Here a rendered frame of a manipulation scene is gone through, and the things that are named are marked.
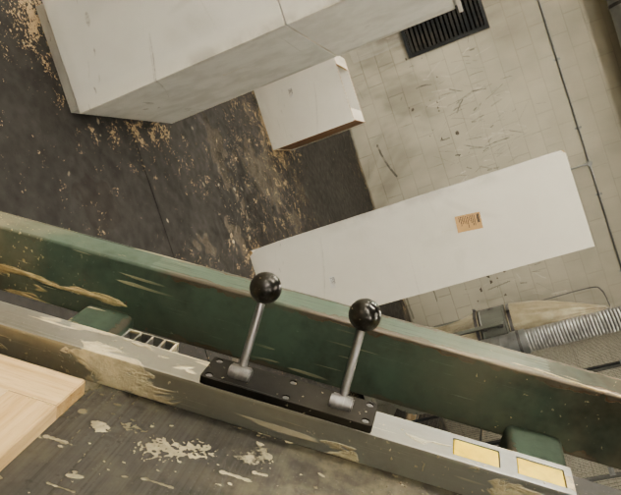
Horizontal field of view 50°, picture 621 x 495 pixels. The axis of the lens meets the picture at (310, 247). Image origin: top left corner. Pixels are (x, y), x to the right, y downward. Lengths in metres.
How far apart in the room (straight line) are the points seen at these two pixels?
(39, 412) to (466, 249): 3.58
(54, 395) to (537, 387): 0.62
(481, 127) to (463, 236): 4.48
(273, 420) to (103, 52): 2.56
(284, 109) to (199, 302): 4.63
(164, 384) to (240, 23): 2.24
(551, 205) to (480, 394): 3.19
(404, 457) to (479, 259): 3.43
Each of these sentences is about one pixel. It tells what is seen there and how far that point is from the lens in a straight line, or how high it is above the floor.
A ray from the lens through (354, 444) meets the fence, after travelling 0.76.
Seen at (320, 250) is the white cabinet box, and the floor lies 0.48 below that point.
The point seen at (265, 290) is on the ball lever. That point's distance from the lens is 0.77.
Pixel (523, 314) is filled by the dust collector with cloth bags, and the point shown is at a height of 1.47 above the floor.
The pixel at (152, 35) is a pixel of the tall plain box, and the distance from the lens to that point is 3.06.
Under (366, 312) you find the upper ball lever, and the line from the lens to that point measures 0.75.
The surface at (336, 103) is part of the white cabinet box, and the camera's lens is 5.47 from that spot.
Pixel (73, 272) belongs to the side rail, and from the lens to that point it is 1.09.
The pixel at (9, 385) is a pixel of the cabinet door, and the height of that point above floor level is 1.18.
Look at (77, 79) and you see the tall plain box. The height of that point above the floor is 0.10.
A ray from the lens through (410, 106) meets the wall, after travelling 8.62.
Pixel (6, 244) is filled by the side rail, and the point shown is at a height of 0.99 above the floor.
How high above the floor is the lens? 1.74
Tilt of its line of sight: 18 degrees down
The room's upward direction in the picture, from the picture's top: 73 degrees clockwise
